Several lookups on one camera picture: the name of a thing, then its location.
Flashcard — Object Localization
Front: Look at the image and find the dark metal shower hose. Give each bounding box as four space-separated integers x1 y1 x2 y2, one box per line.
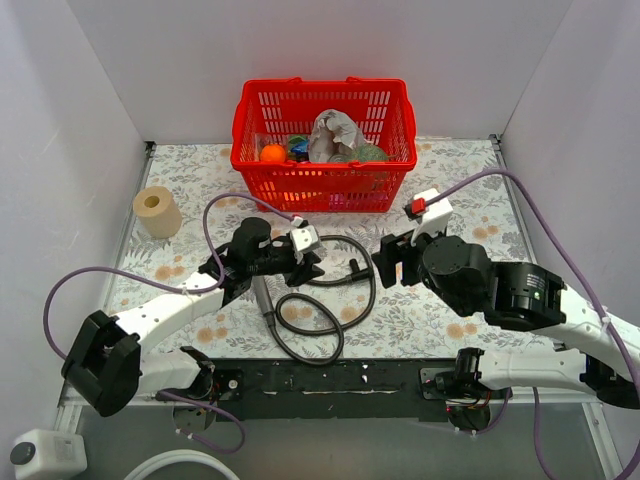
264 233 377 367

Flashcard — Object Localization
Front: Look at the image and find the grey handheld shower head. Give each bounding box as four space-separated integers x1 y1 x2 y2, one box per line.
252 276 275 321

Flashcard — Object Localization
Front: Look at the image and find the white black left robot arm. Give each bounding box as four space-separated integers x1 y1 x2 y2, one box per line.
61 217 323 417

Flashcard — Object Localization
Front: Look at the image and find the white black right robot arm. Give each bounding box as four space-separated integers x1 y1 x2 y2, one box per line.
372 234 639 409

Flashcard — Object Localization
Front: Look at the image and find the floral patterned table mat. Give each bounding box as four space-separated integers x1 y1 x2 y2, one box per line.
107 137 552 360

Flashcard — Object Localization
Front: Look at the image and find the orange fruit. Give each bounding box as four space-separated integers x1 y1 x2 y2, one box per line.
259 144 288 163

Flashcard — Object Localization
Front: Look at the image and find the green netted item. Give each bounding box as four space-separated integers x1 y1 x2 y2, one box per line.
348 143 389 163

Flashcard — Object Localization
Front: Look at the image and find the blue packaged item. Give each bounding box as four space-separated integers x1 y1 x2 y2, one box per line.
289 138 309 157

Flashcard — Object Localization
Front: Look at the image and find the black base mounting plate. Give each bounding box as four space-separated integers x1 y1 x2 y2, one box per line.
154 357 514 424

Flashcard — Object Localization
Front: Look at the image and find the red plastic shopping basket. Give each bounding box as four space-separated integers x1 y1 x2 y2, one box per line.
231 77 417 213

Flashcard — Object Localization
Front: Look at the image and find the beige tape roll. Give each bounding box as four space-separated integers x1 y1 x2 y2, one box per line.
132 186 182 239

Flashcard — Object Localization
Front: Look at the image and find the crumpled grey paper bag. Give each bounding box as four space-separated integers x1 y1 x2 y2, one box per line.
308 109 366 163

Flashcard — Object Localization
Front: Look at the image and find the white curved tube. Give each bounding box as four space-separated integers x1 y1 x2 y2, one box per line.
123 449 241 480

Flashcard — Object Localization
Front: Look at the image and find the white power adapter box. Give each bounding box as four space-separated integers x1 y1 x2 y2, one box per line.
10 429 87 480

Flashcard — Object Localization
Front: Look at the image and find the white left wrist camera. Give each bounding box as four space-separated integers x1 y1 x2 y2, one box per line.
289 215 321 263

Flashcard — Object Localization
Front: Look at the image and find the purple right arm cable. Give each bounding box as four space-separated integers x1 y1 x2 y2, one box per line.
434 168 640 480

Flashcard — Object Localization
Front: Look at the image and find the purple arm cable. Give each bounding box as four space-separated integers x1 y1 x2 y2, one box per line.
434 168 640 480
43 192 304 454

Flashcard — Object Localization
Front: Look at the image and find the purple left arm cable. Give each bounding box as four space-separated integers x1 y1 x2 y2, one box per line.
43 192 304 454

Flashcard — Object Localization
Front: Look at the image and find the aluminium frame rail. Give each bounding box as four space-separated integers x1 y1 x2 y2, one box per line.
57 388 620 479

